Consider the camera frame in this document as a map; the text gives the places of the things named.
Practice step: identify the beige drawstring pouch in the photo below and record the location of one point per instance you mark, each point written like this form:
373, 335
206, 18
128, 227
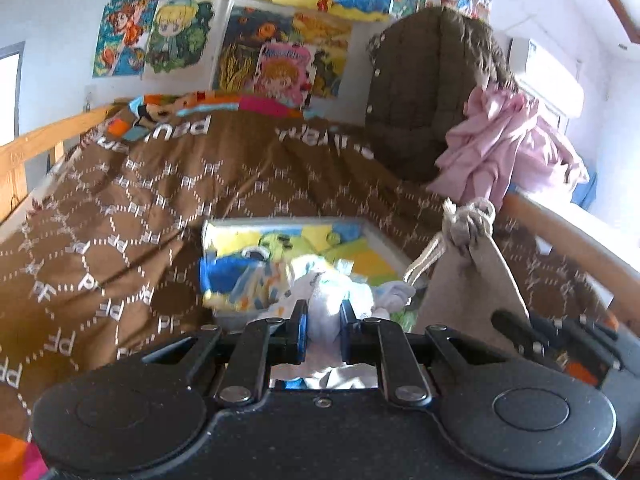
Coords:
470, 279

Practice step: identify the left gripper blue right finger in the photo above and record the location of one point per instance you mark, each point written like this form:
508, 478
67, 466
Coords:
348, 325

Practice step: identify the grey metal storage tray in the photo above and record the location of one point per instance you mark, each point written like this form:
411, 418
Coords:
260, 268

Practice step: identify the white soft cloth toy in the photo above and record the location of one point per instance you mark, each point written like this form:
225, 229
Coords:
324, 288

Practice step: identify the wooden bed frame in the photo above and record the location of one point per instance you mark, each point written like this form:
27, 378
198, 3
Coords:
48, 140

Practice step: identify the pink crumpled garment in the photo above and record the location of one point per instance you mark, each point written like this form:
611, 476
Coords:
504, 141

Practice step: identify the window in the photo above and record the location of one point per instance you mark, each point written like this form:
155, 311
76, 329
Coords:
10, 84

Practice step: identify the pink anime girl poster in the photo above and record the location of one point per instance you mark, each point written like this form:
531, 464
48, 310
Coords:
285, 72

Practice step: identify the blond boy cartoon poster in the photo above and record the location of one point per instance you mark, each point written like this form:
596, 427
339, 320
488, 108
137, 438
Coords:
182, 40

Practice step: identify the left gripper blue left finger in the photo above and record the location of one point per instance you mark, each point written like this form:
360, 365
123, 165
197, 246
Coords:
297, 333

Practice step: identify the orange hair girl poster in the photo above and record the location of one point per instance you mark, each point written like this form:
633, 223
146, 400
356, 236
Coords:
124, 31

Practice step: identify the brown quilted jacket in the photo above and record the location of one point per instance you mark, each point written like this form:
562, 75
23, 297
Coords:
425, 67

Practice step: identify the brown patterned PF blanket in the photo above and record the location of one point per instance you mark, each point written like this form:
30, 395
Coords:
106, 263

